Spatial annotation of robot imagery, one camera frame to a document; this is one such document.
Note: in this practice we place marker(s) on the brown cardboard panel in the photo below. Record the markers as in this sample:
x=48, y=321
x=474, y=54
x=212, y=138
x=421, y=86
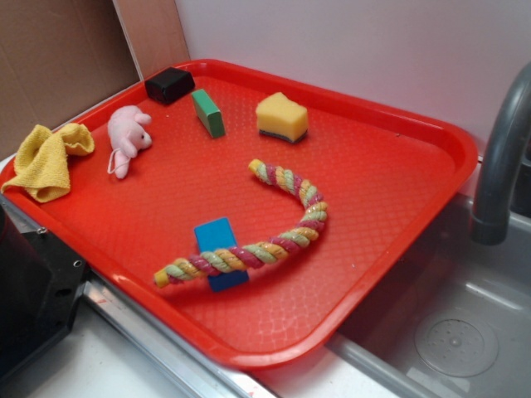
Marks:
x=58, y=59

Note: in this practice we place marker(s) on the yellow cloth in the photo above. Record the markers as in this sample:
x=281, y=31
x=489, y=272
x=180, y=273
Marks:
x=41, y=162

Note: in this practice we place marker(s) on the grey faucet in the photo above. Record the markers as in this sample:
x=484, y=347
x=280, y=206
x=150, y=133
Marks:
x=504, y=181

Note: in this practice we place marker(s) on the black rectangular block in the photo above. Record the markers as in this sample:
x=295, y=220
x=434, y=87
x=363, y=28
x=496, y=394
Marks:
x=169, y=85

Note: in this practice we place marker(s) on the red plastic tray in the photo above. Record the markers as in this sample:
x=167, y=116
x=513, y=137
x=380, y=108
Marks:
x=385, y=174

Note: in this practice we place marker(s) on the yellow sponge with grey base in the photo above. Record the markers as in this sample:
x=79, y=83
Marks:
x=280, y=117

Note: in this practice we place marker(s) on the green rectangular block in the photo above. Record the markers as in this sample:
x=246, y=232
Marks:
x=208, y=113

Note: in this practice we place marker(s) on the pink plush toy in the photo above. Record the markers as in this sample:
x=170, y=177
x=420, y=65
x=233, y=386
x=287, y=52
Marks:
x=128, y=136

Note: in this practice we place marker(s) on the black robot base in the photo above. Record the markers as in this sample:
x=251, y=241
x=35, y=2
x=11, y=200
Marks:
x=42, y=279

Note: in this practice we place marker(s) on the grey sink basin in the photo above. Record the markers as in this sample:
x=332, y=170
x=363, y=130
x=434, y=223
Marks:
x=451, y=318

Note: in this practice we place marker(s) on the blue rectangular block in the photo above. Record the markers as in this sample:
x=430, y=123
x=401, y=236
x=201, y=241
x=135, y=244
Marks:
x=214, y=235

